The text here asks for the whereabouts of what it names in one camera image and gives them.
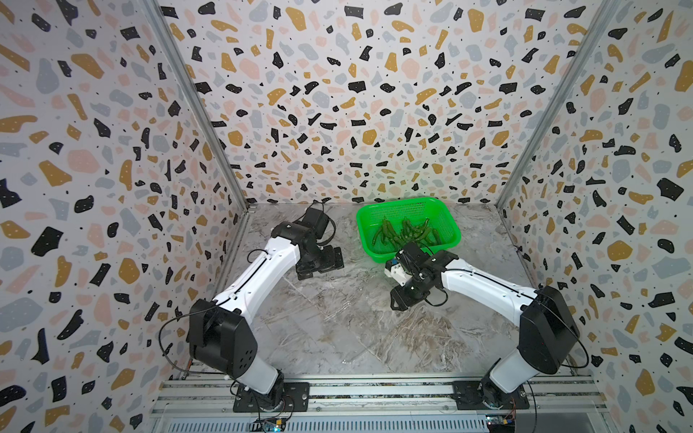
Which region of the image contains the green peppers bunch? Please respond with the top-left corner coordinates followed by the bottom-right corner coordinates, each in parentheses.
top-left (371, 218), bottom-right (442, 247)

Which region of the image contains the green plastic mesh basket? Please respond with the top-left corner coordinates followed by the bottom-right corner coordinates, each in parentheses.
top-left (356, 198), bottom-right (461, 263)

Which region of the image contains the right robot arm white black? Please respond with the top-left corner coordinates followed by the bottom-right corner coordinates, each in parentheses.
top-left (384, 243), bottom-right (580, 409)

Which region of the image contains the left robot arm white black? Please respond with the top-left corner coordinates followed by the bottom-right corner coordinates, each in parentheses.
top-left (186, 201), bottom-right (344, 408)

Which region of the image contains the right circuit board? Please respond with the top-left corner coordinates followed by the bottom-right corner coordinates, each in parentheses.
top-left (485, 415), bottom-right (515, 433)

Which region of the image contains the circuit board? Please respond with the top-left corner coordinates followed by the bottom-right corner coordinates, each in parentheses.
top-left (249, 418), bottom-right (287, 433)
top-left (485, 415), bottom-right (515, 433)

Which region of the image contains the left circuit board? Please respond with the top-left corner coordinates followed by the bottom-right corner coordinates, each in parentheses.
top-left (249, 418), bottom-right (287, 433)

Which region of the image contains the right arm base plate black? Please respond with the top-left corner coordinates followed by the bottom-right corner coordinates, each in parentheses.
top-left (452, 379), bottom-right (531, 411)

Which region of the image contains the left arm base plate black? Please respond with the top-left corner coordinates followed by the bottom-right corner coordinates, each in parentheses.
top-left (233, 382), bottom-right (310, 415)

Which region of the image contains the aluminium front rail frame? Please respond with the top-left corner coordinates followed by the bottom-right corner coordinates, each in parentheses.
top-left (146, 373), bottom-right (617, 432)

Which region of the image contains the left corner aluminium post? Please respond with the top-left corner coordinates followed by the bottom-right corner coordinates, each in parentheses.
top-left (140, 0), bottom-right (249, 214)

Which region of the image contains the corner aluminium post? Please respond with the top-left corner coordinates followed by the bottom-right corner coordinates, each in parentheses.
top-left (140, 0), bottom-right (249, 214)
top-left (496, 0), bottom-right (620, 211)

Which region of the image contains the right corner aluminium post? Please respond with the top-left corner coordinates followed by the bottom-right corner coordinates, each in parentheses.
top-left (496, 0), bottom-right (620, 211)

